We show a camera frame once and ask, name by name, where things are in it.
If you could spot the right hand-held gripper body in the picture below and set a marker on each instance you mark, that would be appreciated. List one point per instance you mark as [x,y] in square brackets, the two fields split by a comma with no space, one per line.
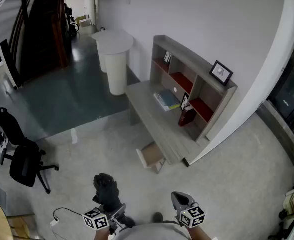
[190,215]

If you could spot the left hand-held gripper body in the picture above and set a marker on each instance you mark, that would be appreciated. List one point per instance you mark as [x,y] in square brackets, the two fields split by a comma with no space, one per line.
[96,220]

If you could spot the person's right forearm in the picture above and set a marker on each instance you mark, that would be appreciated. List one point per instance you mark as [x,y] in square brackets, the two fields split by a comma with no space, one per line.
[199,234]

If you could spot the person's left forearm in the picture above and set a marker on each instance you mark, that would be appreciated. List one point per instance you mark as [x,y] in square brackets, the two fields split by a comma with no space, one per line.
[100,235]

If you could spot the grey wooden desk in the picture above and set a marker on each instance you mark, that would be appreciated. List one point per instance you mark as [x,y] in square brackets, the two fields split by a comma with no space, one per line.
[149,119]

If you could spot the person's right dark shoe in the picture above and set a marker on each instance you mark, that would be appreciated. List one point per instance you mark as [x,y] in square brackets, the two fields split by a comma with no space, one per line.
[158,217]

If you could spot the person's white shirt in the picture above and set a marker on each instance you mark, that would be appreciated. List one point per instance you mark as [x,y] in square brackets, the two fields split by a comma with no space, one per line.
[151,232]

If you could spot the white power adapter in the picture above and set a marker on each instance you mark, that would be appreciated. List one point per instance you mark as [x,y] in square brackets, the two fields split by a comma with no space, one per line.
[53,222]

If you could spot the black office chair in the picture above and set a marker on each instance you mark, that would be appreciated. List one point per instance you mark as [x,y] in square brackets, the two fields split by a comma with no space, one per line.
[21,159]

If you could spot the red bottle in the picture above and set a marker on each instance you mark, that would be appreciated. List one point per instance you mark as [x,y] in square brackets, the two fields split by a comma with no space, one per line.
[186,116]

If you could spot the yellow-green book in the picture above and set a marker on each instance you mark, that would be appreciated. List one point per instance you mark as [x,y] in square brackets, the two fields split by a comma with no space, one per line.
[174,106]

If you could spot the blue-grey book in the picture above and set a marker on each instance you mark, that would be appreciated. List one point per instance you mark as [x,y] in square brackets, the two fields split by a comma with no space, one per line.
[169,97]

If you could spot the white book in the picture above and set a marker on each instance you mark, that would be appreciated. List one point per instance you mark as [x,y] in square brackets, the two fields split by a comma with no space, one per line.
[159,99]

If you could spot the grey wooden shelf hutch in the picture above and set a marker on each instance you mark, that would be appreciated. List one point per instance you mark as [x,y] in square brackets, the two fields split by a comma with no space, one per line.
[186,51]

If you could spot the dark glass door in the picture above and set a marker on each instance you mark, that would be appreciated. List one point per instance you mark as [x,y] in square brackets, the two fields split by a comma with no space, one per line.
[289,84]

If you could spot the black bicycle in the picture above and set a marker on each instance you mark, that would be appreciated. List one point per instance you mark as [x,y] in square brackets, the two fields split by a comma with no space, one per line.
[74,28]

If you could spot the cardboard box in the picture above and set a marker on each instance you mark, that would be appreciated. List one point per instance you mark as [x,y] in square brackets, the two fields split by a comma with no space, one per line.
[84,21]

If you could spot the small deer picture frame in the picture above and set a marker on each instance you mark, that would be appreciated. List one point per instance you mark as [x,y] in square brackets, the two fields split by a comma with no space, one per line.
[185,101]

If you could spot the large black picture frame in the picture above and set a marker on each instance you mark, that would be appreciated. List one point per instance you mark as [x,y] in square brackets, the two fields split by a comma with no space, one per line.
[221,72]

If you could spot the white round pedestal table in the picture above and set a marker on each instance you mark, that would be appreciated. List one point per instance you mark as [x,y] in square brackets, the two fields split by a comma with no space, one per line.
[114,59]

